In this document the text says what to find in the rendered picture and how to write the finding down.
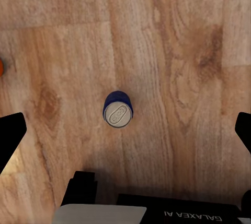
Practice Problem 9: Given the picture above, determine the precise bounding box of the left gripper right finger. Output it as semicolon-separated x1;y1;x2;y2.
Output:
235;112;251;153

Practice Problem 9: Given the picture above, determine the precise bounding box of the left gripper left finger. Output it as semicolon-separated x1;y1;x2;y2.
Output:
0;112;27;174

